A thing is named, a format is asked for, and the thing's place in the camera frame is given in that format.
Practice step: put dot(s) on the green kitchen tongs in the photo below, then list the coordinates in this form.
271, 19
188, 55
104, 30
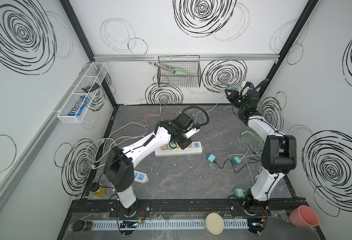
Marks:
176, 71

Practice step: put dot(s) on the yellow bottle black cap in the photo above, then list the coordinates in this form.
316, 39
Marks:
98, 189

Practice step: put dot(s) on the white multicolour power strip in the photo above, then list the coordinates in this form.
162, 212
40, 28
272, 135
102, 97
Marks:
195, 148

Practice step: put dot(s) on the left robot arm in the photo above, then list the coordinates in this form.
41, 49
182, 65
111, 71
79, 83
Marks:
121, 162

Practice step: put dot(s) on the black remote control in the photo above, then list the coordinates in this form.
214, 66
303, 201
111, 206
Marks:
91, 88

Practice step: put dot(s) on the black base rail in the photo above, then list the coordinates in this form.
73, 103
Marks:
234, 206

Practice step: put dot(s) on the light teal charger plug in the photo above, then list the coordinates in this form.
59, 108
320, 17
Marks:
211, 158

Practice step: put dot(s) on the white wire wall shelf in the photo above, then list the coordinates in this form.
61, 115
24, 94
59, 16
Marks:
93, 72

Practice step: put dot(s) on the white blue power strip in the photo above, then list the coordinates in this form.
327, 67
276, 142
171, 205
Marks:
140, 177

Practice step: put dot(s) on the black wire wall basket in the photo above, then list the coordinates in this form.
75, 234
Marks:
190, 63

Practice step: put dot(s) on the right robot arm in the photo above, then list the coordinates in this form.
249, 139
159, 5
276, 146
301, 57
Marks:
278, 156

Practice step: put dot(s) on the white slotted cable duct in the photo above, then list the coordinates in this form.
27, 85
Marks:
111, 225

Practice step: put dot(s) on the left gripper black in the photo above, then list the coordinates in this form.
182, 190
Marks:
189, 133

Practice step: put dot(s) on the blue candy packet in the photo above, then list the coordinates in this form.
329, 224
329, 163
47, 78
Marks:
79, 106

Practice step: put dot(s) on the pink plastic cup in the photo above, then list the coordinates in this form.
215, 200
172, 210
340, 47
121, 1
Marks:
304, 216

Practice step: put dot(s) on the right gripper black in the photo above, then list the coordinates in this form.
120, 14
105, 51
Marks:
234, 94

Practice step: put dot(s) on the beige round lid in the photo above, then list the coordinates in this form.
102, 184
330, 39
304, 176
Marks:
214, 224

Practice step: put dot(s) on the light green charger plug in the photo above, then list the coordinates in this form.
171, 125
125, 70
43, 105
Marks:
172, 146

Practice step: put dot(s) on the black cylindrical jar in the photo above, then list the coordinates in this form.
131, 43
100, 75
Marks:
82, 226

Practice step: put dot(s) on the dark teal charger plug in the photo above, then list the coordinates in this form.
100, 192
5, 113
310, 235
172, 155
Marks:
236, 160

